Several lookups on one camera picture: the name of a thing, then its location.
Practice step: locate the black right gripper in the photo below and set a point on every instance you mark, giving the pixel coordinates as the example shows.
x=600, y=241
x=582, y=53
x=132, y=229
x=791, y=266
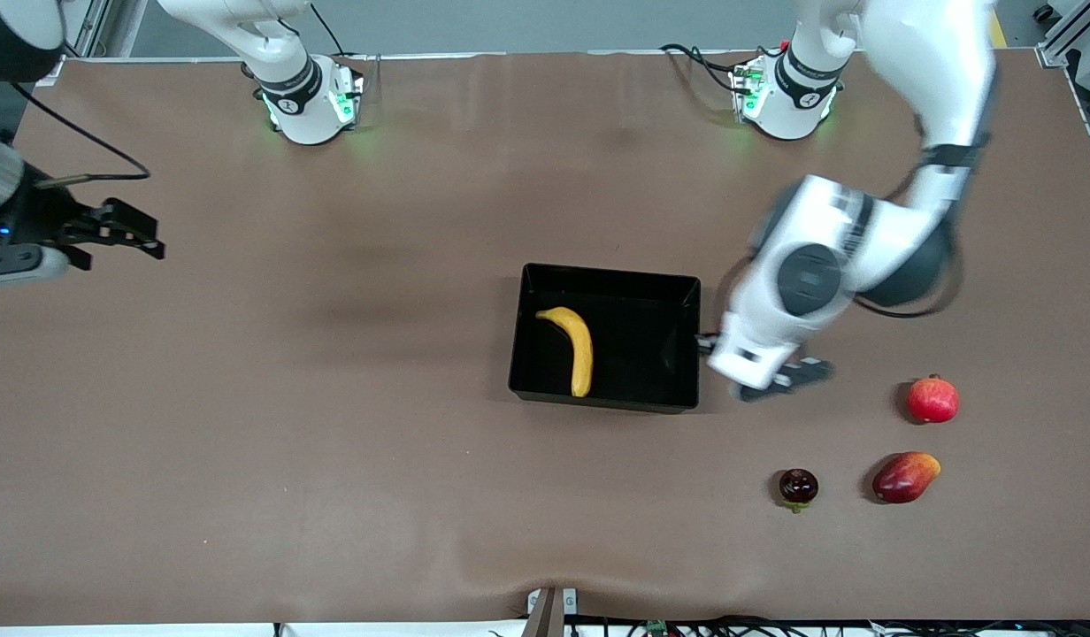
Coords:
x=42, y=218

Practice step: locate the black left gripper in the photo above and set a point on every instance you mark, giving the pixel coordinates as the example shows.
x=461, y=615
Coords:
x=702, y=350

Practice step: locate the black plastic box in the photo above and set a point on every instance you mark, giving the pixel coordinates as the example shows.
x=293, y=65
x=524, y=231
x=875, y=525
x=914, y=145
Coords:
x=642, y=354

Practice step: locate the yellow banana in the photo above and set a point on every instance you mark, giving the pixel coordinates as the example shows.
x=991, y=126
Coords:
x=582, y=354

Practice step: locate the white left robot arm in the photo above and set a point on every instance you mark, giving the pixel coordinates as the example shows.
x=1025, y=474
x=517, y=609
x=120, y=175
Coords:
x=943, y=71

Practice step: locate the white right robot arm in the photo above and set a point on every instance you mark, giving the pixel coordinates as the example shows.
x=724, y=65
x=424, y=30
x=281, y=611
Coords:
x=297, y=106

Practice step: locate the dark purple mangosteen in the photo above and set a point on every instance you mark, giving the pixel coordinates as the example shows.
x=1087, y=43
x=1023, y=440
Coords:
x=799, y=485

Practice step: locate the red pomegranate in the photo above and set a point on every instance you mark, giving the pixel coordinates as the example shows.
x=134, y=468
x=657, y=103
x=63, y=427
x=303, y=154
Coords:
x=934, y=401

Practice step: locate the red yellow mango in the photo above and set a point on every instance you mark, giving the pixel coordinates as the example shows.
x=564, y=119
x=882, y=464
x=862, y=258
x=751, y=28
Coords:
x=903, y=478

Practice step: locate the brown table mat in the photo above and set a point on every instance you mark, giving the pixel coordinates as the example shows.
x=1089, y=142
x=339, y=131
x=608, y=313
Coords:
x=333, y=487

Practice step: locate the aluminium frame profile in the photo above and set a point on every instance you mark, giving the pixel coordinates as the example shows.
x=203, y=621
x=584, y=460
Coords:
x=1054, y=51
x=89, y=26

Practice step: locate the small metal clamp bracket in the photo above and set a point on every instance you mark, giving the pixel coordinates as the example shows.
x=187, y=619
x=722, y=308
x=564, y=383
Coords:
x=549, y=606

